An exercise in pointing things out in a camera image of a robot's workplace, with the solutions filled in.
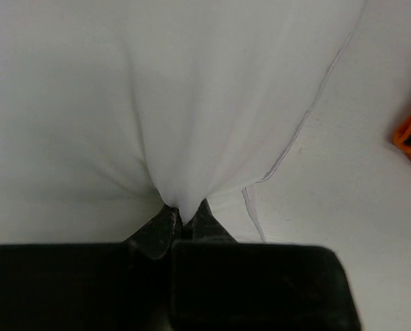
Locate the white pillow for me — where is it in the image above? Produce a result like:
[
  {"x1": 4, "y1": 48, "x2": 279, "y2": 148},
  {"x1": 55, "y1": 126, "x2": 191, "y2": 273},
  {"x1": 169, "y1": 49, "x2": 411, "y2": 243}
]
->
[{"x1": 0, "y1": 1, "x2": 365, "y2": 243}]

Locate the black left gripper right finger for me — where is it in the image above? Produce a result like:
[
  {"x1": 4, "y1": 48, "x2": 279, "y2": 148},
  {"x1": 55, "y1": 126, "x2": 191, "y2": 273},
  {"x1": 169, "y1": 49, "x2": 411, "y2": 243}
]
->
[{"x1": 170, "y1": 201, "x2": 361, "y2": 330}]

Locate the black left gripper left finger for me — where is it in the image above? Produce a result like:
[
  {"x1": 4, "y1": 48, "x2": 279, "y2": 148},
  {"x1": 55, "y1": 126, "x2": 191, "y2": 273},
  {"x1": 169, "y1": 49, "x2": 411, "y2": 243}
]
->
[{"x1": 0, "y1": 206, "x2": 180, "y2": 330}]

